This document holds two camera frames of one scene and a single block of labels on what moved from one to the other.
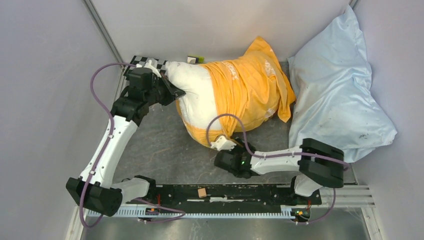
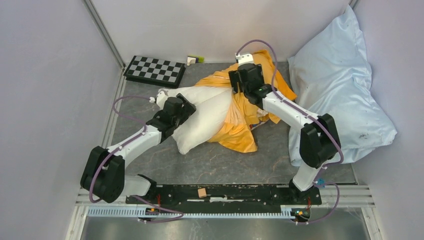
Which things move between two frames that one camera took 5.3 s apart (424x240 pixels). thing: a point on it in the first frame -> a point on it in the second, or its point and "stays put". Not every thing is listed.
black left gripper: x=169 y=97 -> x=186 y=110
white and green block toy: x=193 y=59 stays put
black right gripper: x=238 y=147 -> x=235 y=78
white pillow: x=197 y=103 -> x=211 y=103
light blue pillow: x=331 y=98 stays put
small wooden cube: x=202 y=192 stays put
